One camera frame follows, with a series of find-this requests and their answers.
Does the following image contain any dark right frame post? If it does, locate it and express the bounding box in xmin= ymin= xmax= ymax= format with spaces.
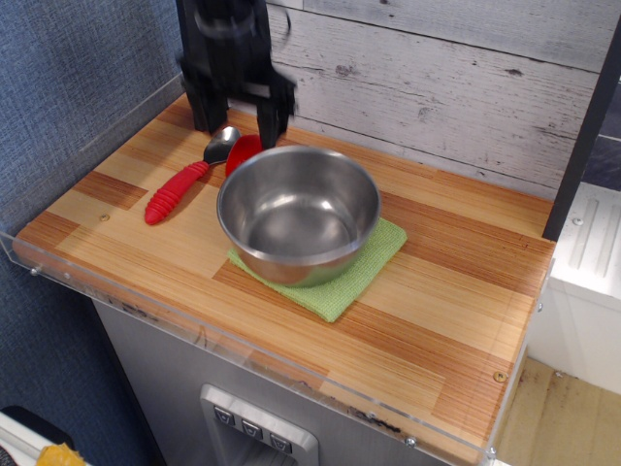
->
xmin=542 ymin=19 xmax=620 ymax=242

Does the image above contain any red handled metal spoon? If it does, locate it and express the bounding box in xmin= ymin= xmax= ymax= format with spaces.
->
xmin=144 ymin=126 xmax=242 ymax=225

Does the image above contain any clear acrylic table guard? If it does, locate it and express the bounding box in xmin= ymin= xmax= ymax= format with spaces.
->
xmin=1 ymin=98 xmax=554 ymax=465

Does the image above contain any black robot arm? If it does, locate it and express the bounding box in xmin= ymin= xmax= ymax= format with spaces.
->
xmin=177 ymin=1 xmax=296 ymax=150

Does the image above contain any grey toy fridge cabinet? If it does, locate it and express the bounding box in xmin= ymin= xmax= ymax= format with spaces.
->
xmin=95 ymin=303 xmax=441 ymax=465

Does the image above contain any green cloth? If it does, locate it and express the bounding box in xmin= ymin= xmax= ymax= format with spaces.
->
xmin=227 ymin=218 xmax=408 ymax=323

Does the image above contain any silver dispenser panel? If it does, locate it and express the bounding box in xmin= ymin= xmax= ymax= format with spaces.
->
xmin=200 ymin=383 xmax=319 ymax=465

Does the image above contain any yellow object at corner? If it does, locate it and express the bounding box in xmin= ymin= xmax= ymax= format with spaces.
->
xmin=35 ymin=444 xmax=86 ymax=466

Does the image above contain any stainless steel bowl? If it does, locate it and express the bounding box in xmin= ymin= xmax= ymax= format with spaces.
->
xmin=216 ymin=146 xmax=381 ymax=287

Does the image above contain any red toy hotdog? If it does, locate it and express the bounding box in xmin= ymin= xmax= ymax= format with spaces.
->
xmin=225 ymin=134 xmax=263 ymax=177

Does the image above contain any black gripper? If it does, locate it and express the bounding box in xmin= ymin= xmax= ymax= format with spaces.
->
xmin=191 ymin=18 xmax=295 ymax=150

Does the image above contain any white side cabinet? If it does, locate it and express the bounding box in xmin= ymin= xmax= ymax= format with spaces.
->
xmin=527 ymin=183 xmax=620 ymax=393

